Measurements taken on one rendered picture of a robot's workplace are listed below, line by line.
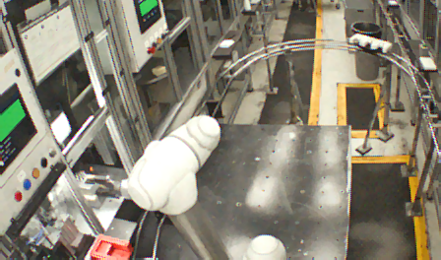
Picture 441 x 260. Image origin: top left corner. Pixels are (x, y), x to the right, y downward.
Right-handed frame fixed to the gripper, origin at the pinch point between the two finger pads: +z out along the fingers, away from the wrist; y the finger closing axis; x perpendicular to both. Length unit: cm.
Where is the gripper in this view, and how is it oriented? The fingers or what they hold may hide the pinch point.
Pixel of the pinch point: (93, 185)
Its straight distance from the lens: 178.6
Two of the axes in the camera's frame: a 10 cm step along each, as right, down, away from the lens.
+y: -2.4, -8.3, -5.1
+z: -9.3, 0.5, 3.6
